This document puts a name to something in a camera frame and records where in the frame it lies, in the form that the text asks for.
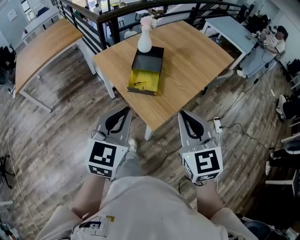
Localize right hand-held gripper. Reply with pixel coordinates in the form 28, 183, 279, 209
177, 110, 224, 184

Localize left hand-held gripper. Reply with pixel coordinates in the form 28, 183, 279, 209
84, 107, 133, 180

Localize yellow drawer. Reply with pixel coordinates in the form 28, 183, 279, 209
127, 45, 165, 97

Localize person's right forearm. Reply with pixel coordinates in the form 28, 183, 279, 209
195, 180, 227, 220

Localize person's left forearm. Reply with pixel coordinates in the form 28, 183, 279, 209
69, 174, 113, 220

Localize white power strip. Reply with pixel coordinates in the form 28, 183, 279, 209
212, 116, 223, 134

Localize person's white shoe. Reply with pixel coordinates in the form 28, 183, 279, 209
127, 137, 138, 153

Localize person's grey trousers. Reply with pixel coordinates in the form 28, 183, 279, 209
112, 148, 144, 181

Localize wooden table white legs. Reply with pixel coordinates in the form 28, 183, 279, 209
92, 20, 235, 142
14, 18, 97, 113

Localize person's cream t-shirt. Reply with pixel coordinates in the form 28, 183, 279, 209
35, 175, 258, 240

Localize white ceramic vase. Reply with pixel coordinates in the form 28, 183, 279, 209
137, 30, 153, 53

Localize pale pink flower bouquet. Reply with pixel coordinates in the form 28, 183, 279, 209
139, 15, 158, 31

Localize black metal railing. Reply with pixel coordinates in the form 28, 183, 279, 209
50, 0, 247, 55

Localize black office chair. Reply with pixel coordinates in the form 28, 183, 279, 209
0, 45, 17, 76

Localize black floor cable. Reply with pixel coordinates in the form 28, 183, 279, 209
219, 123, 282, 151
217, 78, 260, 120
178, 174, 205, 195

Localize white floor cable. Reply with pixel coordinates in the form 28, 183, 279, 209
7, 98, 41, 235

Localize white wall notice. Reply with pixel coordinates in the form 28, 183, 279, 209
7, 8, 18, 23

